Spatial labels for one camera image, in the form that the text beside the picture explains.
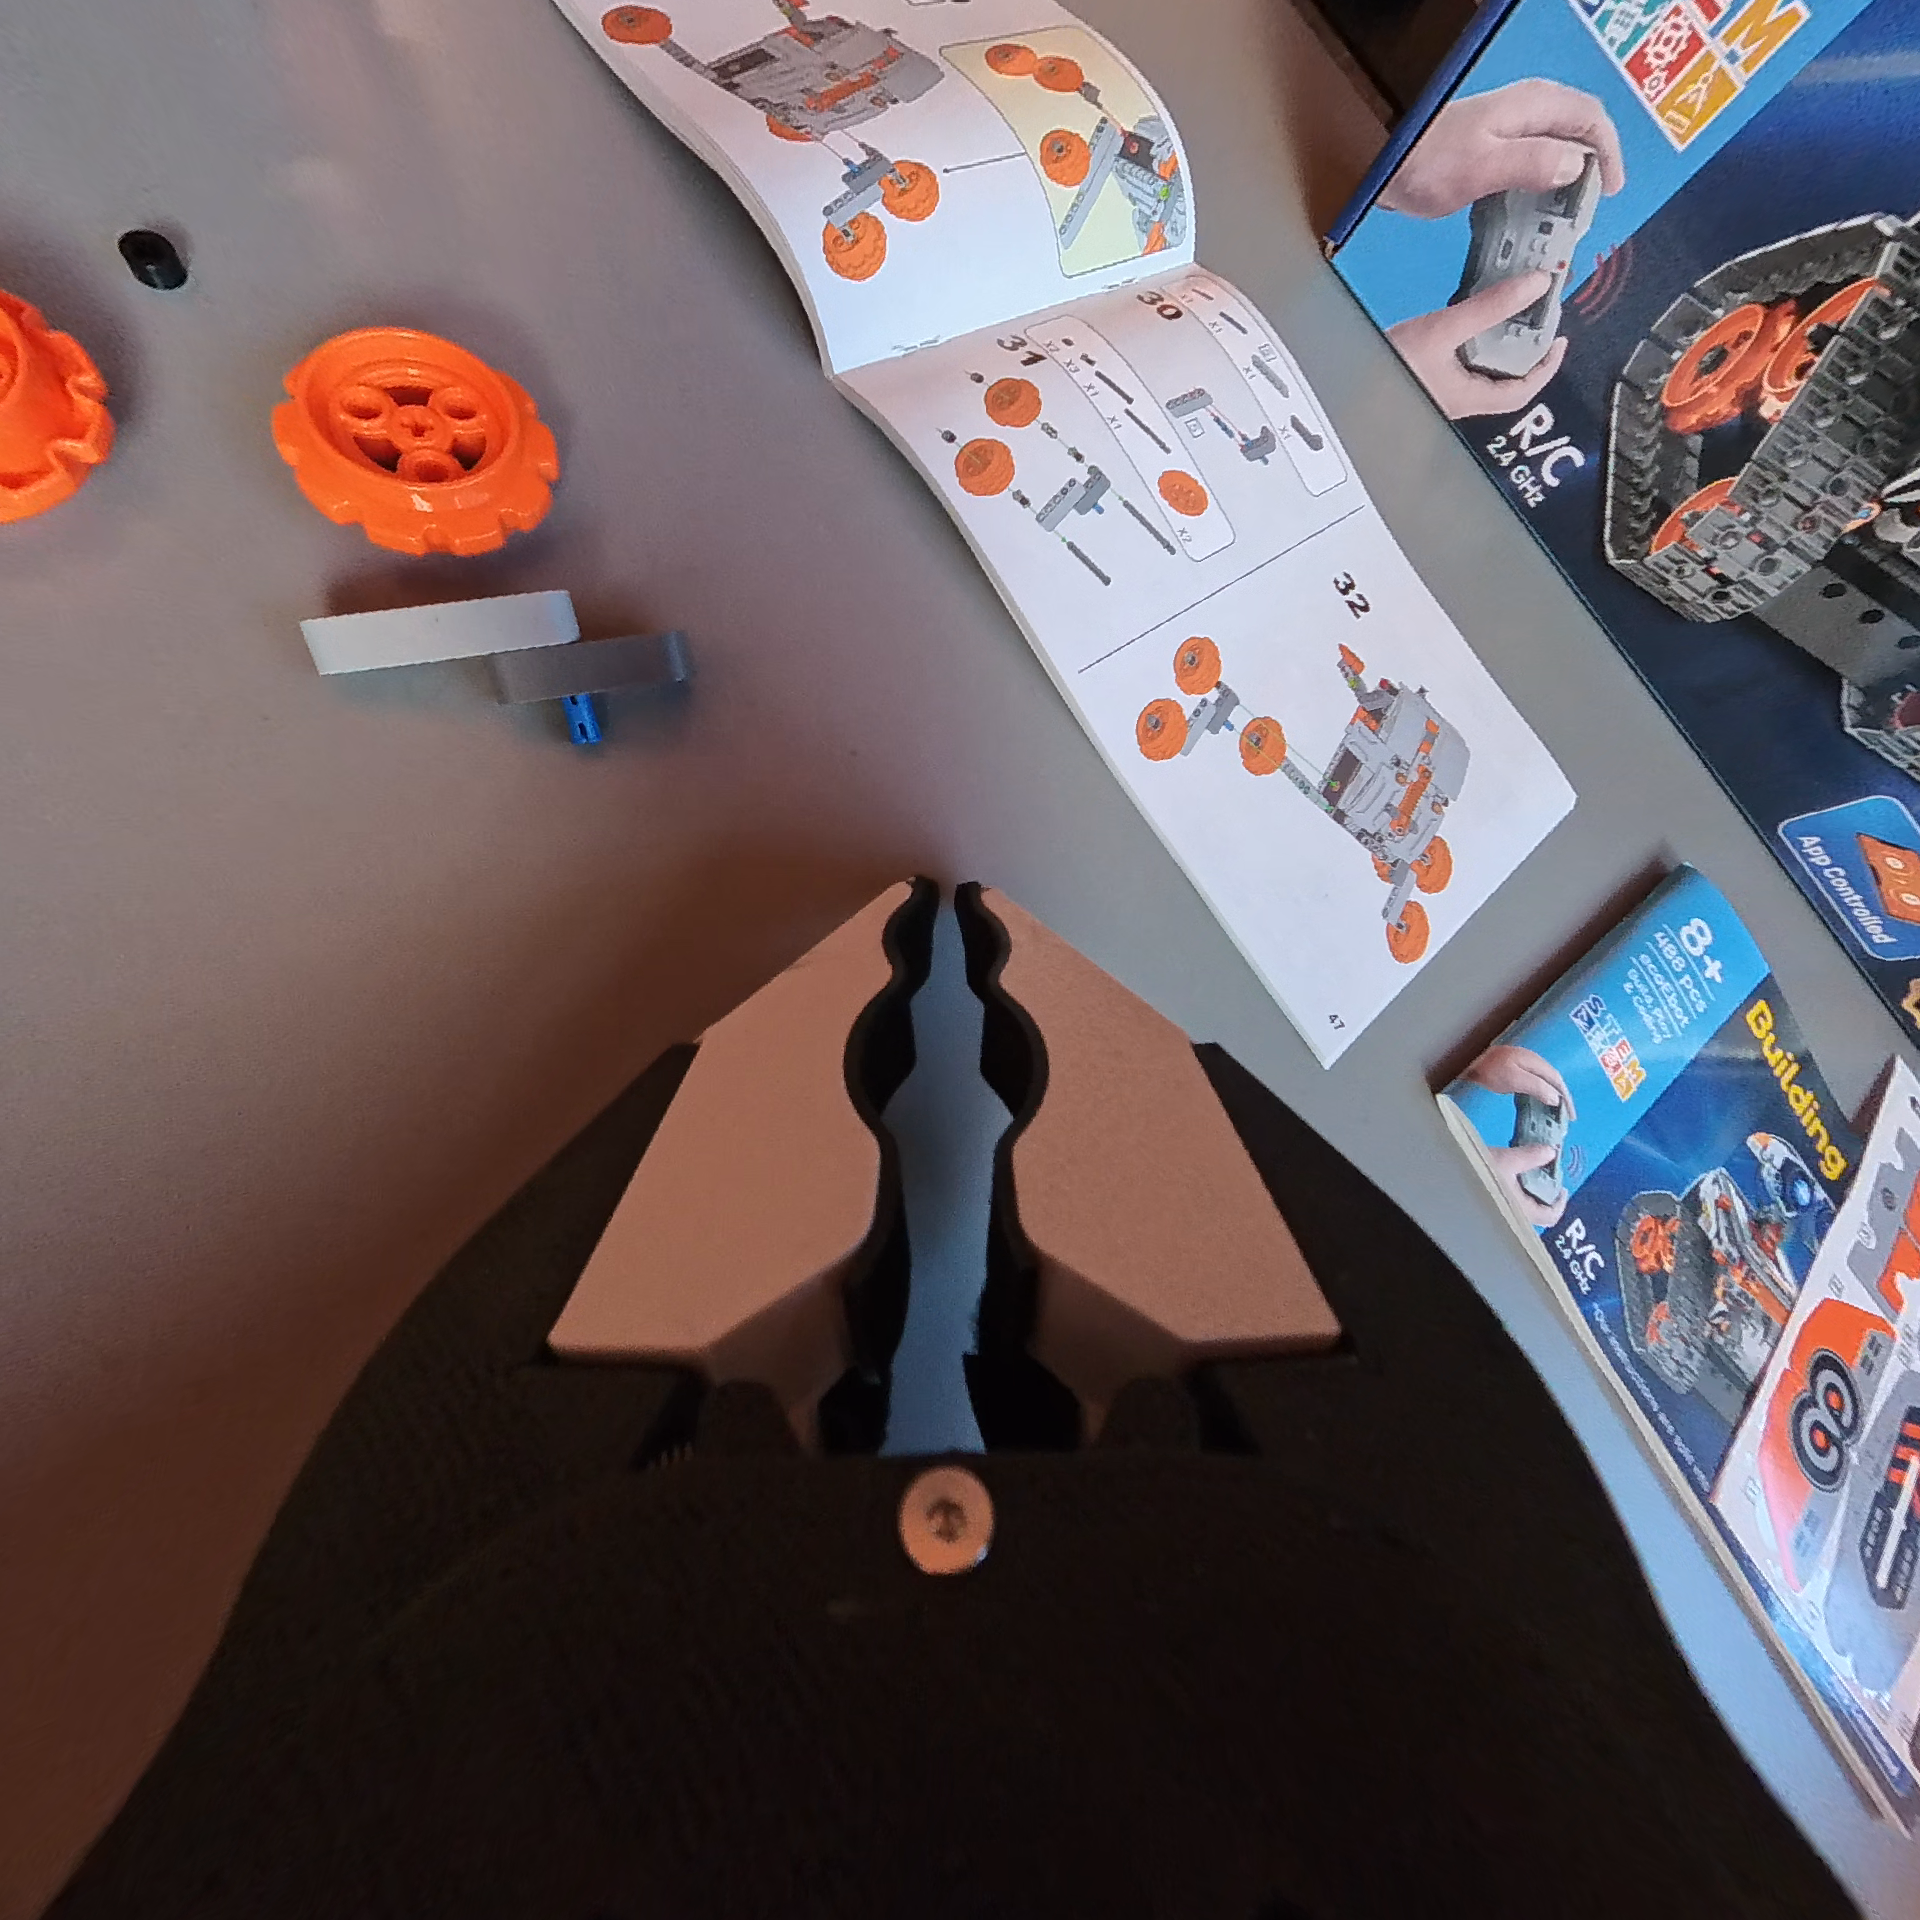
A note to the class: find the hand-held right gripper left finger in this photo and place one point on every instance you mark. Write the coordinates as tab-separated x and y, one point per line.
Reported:
720	1201

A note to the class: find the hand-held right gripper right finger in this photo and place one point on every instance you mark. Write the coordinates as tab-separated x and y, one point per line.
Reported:
1170	1201

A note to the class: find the blue cover booklet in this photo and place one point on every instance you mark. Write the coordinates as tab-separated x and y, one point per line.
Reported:
1650	1079

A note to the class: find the orange toothed wheel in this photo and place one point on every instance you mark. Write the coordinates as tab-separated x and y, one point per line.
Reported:
38	406
413	442

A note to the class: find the grey beam assembly blue pin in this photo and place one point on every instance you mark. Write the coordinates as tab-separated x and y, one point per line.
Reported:
452	629

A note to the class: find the open instruction booklet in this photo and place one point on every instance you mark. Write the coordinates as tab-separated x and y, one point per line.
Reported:
1201	525

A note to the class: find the sticker sheet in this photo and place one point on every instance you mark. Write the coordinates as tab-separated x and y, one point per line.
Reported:
1845	1424

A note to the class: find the blue robot kit box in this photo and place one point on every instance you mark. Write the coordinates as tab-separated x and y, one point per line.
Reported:
1725	376

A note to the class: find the small black bushing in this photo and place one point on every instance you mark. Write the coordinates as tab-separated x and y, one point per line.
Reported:
150	254

